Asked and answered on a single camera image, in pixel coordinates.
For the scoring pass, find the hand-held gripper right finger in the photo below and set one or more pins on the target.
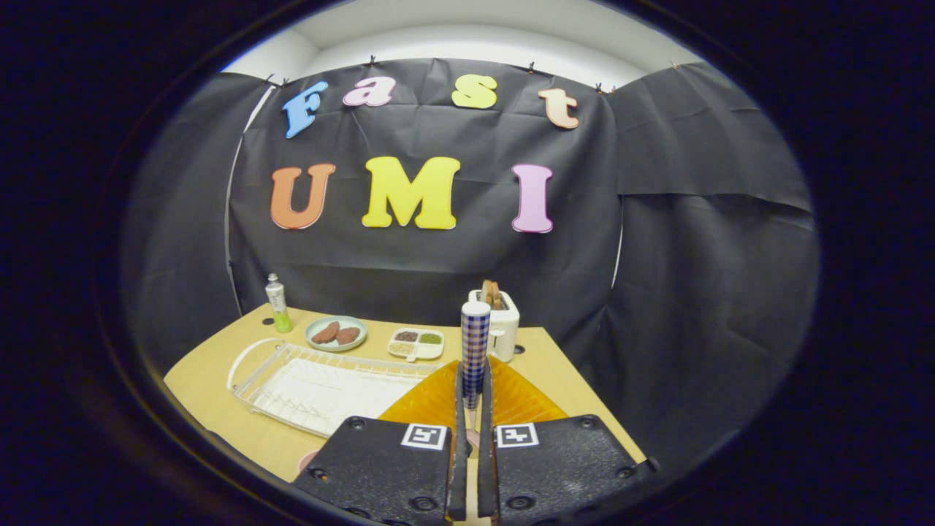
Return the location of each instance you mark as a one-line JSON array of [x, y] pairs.
[[562, 460]]

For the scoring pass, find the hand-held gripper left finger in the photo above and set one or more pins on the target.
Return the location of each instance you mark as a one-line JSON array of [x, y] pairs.
[[387, 467]]

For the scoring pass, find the pink plate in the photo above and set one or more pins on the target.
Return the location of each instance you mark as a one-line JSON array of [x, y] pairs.
[[307, 460]]

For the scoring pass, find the white dish rack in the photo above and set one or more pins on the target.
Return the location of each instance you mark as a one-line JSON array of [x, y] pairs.
[[329, 391]]

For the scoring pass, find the teal rimmed plate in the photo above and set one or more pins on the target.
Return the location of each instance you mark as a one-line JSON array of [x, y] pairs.
[[332, 348]]

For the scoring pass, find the white divided condiment tray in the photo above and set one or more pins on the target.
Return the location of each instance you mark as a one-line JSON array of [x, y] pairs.
[[416, 345]]

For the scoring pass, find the brown meat patty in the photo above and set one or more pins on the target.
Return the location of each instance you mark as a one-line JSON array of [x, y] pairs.
[[326, 332], [348, 336]]

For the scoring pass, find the white toaster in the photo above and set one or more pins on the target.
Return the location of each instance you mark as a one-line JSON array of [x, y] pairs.
[[505, 325]]

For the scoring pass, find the brown bread slices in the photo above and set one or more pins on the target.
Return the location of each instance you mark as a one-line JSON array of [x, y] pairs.
[[491, 294]]

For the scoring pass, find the green liquid bottle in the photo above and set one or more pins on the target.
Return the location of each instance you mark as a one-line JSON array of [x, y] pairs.
[[278, 307]]

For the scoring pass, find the black backdrop cloth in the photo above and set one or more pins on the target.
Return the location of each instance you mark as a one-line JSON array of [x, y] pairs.
[[409, 270]]

